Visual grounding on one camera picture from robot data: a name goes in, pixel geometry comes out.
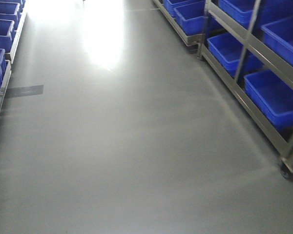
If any blue bin upper front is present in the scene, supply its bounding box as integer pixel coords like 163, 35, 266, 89
261, 16, 293, 67

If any right metal shelf rack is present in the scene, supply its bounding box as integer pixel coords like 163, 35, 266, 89
155, 0, 293, 180

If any blue bin lower front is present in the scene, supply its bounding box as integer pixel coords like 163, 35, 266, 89
244, 70, 293, 132

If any metal shelf rack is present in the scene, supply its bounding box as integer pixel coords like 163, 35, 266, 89
0, 0, 27, 112
155, 0, 293, 180

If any blue bin lower middle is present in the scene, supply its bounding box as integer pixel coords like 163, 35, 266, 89
207, 33, 263, 77

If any left metal shelf rack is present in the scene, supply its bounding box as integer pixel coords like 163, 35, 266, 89
0, 0, 27, 112

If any blue bin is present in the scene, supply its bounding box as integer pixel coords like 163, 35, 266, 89
261, 16, 293, 67
207, 33, 263, 77
244, 70, 293, 132

